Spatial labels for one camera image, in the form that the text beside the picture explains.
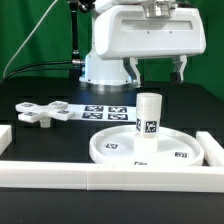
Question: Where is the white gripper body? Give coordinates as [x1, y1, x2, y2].
[95, 5, 206, 60]

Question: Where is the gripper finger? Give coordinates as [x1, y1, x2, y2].
[123, 58, 140, 88]
[170, 55, 187, 83]

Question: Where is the white round table top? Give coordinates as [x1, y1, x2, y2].
[89, 125, 204, 167]

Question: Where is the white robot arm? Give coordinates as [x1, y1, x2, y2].
[80, 0, 206, 90]

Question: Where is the white marker sheet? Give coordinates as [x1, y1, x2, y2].
[68, 104, 136, 122]

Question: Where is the white right fence bar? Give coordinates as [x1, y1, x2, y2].
[196, 131, 224, 167]

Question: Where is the white fence bar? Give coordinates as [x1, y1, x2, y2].
[0, 125, 12, 155]
[0, 161, 224, 193]
[196, 131, 224, 167]

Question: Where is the white cross-shaped table base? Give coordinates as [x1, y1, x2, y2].
[15, 101, 75, 128]

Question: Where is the white left fence bar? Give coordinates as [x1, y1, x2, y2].
[0, 125, 12, 155]

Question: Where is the white front fence bar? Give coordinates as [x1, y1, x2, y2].
[0, 161, 224, 193]

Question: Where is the grey cable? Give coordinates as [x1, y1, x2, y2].
[2, 0, 59, 79]

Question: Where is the black cable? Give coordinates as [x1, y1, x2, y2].
[0, 59, 75, 84]

